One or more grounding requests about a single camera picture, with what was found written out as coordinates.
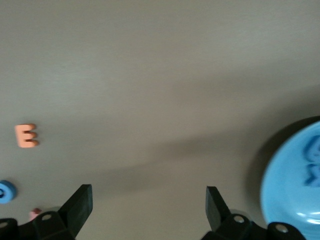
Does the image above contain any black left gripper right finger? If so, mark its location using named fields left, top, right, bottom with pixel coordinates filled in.
left=202, top=186, right=266, bottom=240

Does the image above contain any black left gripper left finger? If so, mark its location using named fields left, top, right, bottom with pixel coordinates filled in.
left=34, top=184, right=94, bottom=240

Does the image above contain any blue foam letter X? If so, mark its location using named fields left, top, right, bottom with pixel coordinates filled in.
left=303, top=163, right=320, bottom=188

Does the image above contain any blue foam letter a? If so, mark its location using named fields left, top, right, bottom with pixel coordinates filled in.
left=303, top=134, right=320, bottom=163

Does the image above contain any red foam letter Q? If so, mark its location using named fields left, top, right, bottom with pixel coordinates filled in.
left=28, top=207, right=42, bottom=222

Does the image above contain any blue foam letter e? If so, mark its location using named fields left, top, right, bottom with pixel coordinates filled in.
left=0, top=179, right=18, bottom=205

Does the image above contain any blue plate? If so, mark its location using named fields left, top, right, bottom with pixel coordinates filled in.
left=259, top=119, right=320, bottom=240

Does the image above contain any orange foam letter E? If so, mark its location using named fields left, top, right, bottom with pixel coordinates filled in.
left=14, top=123, right=40, bottom=149

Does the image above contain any brown table cover mat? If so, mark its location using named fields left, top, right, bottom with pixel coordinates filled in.
left=0, top=0, right=320, bottom=240

